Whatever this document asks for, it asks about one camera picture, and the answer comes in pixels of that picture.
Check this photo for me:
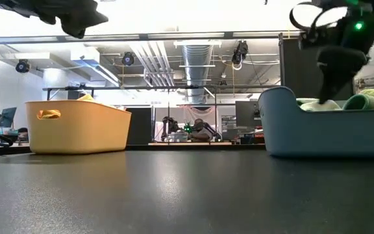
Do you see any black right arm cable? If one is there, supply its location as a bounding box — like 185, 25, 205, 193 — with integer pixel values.
288, 1, 351, 33

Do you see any pale green towel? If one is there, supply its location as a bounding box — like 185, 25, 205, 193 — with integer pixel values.
342, 94, 374, 111
296, 97, 342, 112

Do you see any black ceiling-mounted camera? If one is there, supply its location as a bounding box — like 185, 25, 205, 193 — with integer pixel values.
232, 40, 249, 71
14, 59, 31, 74
121, 51, 136, 67

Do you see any silver ventilation duct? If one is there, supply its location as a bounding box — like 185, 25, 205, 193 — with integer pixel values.
181, 44, 214, 105

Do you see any black partition panel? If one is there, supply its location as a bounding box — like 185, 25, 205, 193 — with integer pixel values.
279, 32, 355, 101

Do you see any person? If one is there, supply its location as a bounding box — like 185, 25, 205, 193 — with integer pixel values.
189, 118, 214, 143

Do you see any computer monitor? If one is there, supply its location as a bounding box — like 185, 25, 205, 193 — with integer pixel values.
234, 100, 263, 129

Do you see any pale yellow towel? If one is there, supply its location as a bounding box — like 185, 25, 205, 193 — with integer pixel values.
75, 94, 127, 112

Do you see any black cabinet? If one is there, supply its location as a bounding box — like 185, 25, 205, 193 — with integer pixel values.
127, 107, 154, 146

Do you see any orange towel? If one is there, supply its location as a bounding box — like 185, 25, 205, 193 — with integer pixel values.
36, 109, 62, 120

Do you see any orange plastic basket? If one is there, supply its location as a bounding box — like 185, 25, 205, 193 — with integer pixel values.
24, 99, 132, 155

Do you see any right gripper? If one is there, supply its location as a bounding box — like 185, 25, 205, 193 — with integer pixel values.
316, 44, 369, 104

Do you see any overhead frame beam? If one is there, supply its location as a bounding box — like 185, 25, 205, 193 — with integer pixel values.
0, 30, 374, 45

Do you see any blue plastic basket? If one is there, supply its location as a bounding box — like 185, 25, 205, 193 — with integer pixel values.
257, 86, 374, 159

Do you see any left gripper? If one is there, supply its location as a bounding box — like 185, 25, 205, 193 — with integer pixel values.
34, 0, 109, 40

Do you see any small dark monitor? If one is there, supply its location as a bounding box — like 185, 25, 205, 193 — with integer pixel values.
0, 107, 18, 129

